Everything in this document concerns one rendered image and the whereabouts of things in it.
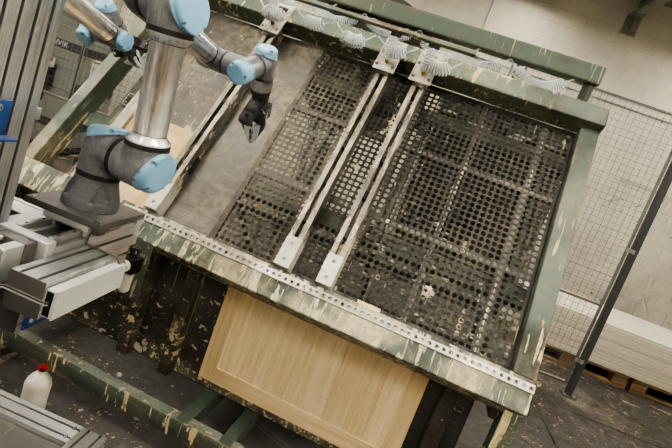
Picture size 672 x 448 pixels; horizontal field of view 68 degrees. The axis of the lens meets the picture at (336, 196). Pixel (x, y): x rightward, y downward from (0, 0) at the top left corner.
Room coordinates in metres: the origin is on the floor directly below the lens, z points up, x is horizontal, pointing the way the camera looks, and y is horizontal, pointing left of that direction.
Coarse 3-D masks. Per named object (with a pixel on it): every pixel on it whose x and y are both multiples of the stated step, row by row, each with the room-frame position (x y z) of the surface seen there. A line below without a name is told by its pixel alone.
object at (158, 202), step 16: (272, 0) 2.31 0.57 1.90; (272, 16) 2.34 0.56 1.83; (288, 16) 2.45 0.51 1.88; (272, 32) 2.39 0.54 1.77; (224, 96) 2.21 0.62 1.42; (240, 96) 2.27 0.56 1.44; (208, 112) 2.15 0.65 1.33; (224, 112) 2.17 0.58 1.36; (208, 128) 2.11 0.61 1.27; (192, 144) 2.07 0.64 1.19; (208, 144) 2.12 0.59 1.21; (176, 160) 2.01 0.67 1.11; (192, 160) 2.03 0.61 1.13; (176, 176) 1.97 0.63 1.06; (160, 192) 1.92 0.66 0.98; (176, 192) 1.98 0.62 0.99; (160, 208) 1.90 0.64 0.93
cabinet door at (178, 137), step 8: (128, 128) 2.16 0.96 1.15; (176, 128) 2.16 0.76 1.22; (168, 136) 2.14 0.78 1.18; (176, 136) 2.14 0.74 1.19; (184, 136) 2.14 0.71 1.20; (176, 144) 2.12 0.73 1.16; (184, 144) 2.12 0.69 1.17; (176, 152) 2.09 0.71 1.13; (120, 184) 1.99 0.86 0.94; (120, 192) 1.97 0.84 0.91; (128, 192) 1.97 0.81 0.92; (136, 192) 1.98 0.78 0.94; (144, 192) 1.98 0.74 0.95; (128, 200) 1.95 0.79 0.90; (136, 200) 1.95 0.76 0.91; (144, 200) 1.96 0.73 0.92
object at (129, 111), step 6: (138, 96) 2.23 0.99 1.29; (132, 102) 2.21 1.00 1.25; (126, 108) 2.19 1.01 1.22; (132, 108) 2.19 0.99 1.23; (120, 114) 2.17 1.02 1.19; (126, 114) 2.17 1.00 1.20; (132, 114) 2.18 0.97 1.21; (114, 120) 2.15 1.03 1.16; (120, 120) 2.15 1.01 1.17; (126, 120) 2.16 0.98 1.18; (114, 126) 2.13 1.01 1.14; (120, 126) 2.14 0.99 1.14; (72, 174) 1.99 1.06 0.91
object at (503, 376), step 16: (160, 224) 1.86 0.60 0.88; (192, 240) 1.82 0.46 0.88; (208, 240) 1.83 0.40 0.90; (240, 256) 1.79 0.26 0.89; (272, 272) 1.76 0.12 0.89; (336, 304) 1.70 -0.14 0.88; (352, 304) 1.71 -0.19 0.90; (368, 320) 1.68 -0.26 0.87; (384, 320) 1.68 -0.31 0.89; (448, 352) 1.62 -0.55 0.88; (480, 368) 1.60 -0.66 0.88; (496, 368) 1.60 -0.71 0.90; (512, 384) 1.57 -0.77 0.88; (528, 384) 1.57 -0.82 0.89
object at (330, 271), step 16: (432, 48) 2.18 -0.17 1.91; (416, 64) 2.30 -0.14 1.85; (416, 80) 2.24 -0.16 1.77; (416, 96) 2.24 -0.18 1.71; (400, 112) 2.19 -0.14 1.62; (400, 128) 2.14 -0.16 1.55; (384, 144) 2.09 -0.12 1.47; (400, 144) 2.17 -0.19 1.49; (384, 160) 2.05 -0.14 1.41; (368, 176) 2.00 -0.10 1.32; (384, 176) 2.05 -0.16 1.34; (368, 192) 1.96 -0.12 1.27; (352, 208) 1.91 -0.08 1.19; (368, 208) 1.94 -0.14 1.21; (352, 224) 1.91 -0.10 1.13; (336, 240) 1.83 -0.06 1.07; (352, 240) 1.83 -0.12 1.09; (336, 256) 1.79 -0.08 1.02; (320, 272) 1.75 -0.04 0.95; (336, 272) 1.76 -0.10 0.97
